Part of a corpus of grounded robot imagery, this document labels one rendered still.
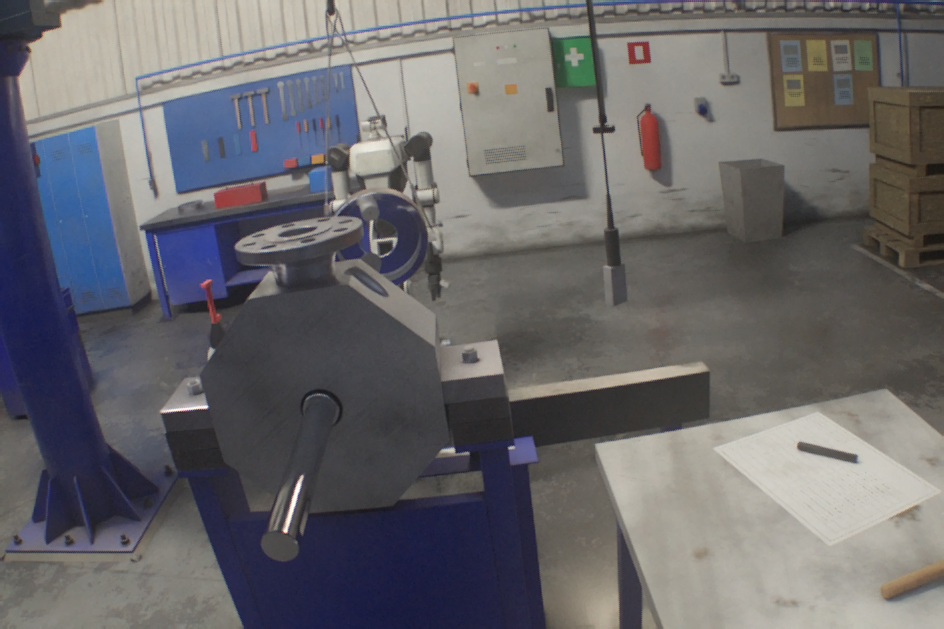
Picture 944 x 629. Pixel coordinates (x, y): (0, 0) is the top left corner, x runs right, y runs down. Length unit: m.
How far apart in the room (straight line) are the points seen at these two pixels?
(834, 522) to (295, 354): 1.05
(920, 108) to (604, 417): 4.43
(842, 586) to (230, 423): 1.18
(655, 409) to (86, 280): 5.97
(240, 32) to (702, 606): 6.36
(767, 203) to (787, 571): 5.53
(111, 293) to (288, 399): 5.71
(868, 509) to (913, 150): 4.65
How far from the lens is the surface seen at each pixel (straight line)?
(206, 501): 1.71
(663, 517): 1.42
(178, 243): 6.49
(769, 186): 6.62
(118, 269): 7.04
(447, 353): 1.60
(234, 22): 6.95
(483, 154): 6.32
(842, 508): 1.45
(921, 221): 6.04
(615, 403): 1.96
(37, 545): 3.64
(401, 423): 1.50
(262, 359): 1.48
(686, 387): 1.99
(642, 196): 6.87
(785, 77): 7.19
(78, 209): 7.10
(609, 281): 2.38
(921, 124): 5.94
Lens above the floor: 1.69
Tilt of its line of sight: 18 degrees down
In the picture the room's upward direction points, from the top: 7 degrees counter-clockwise
